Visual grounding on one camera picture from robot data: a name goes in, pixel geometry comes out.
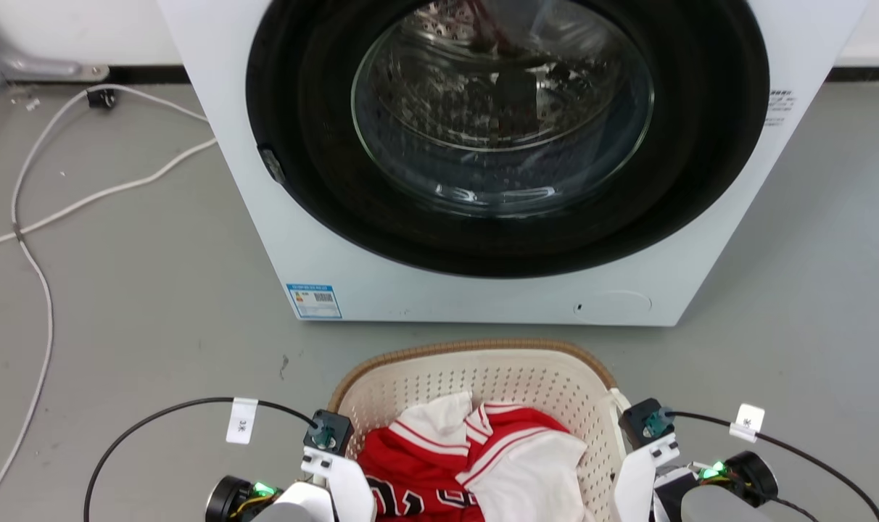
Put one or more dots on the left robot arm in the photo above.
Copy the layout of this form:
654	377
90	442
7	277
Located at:
294	504

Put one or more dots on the small printed text label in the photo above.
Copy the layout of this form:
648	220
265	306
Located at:
779	107

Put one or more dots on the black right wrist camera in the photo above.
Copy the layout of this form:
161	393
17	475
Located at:
646	423

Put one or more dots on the white tag with writing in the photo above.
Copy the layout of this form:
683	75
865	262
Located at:
748	422
241	420

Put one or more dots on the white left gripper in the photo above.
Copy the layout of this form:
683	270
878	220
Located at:
352	489

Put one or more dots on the cream perforated laundry basket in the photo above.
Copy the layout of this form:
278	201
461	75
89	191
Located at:
483	373

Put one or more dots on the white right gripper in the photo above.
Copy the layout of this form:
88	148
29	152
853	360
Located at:
634	486

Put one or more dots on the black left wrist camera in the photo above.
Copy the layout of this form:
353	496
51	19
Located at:
328	432

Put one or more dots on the red and white jersey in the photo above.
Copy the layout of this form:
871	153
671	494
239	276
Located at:
410	458

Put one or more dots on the white garment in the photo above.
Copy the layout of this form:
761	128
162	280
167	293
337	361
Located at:
530	478

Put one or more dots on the white front-load washing machine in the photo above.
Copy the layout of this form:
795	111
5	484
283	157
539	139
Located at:
483	301

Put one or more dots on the black round washer door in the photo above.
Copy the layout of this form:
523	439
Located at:
302	109

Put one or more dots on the round white filter cover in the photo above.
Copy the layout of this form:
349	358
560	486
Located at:
613	307

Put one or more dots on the black wall plug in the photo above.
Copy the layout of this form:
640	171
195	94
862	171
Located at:
101	98

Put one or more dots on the blue energy label sticker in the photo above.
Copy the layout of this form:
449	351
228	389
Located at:
313	300

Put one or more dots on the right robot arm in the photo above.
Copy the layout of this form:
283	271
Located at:
722	500

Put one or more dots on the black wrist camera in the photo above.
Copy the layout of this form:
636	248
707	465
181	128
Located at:
646	423
328	432

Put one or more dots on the small clear plastic scrap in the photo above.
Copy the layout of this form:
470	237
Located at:
27	99

